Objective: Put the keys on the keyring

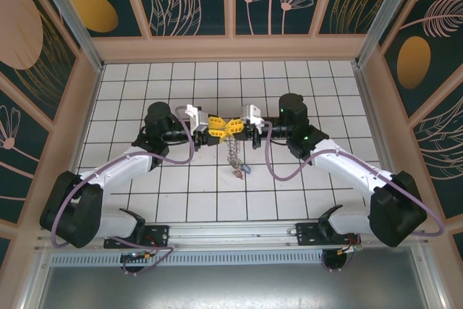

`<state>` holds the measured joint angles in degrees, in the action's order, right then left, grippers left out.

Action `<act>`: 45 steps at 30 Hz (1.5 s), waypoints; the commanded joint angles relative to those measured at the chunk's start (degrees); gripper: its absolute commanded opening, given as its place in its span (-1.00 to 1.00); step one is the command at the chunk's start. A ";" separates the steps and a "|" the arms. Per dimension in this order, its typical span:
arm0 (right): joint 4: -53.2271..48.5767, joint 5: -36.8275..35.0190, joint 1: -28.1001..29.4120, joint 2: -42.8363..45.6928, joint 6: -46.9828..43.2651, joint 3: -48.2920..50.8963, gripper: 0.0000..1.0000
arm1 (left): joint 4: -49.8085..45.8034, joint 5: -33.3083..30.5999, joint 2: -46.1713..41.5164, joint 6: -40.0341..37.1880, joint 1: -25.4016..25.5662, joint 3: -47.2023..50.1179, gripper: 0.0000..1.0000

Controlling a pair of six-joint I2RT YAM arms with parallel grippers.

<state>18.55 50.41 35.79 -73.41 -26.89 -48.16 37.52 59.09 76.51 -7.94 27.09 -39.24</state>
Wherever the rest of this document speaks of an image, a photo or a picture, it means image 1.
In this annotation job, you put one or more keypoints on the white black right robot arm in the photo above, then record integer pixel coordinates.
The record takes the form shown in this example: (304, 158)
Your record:
(347, 168)

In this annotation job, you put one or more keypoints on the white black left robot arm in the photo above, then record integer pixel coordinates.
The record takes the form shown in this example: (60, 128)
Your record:
(119, 164)

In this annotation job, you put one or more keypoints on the grey sheet metal panel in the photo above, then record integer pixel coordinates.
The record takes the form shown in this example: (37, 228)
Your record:
(231, 287)

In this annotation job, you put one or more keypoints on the aluminium corner post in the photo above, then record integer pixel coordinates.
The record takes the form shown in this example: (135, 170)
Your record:
(74, 19)
(380, 16)

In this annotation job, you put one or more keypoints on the blue tagged key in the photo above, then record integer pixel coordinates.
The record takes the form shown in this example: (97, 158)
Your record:
(247, 169)

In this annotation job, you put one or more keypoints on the aluminium side rail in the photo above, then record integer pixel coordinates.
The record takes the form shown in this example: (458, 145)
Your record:
(86, 117)
(373, 117)

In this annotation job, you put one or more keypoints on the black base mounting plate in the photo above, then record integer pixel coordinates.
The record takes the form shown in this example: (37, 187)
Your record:
(159, 234)
(307, 233)

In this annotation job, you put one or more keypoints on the yellow power connector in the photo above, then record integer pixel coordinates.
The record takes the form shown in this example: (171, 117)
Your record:
(341, 252)

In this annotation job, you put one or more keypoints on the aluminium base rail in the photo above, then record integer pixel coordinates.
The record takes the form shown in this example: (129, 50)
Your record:
(231, 233)

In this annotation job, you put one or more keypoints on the red tagged key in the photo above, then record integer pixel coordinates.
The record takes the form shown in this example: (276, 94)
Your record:
(237, 174)

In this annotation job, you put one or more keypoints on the small circuit board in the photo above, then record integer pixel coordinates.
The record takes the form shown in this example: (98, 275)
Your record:
(135, 256)

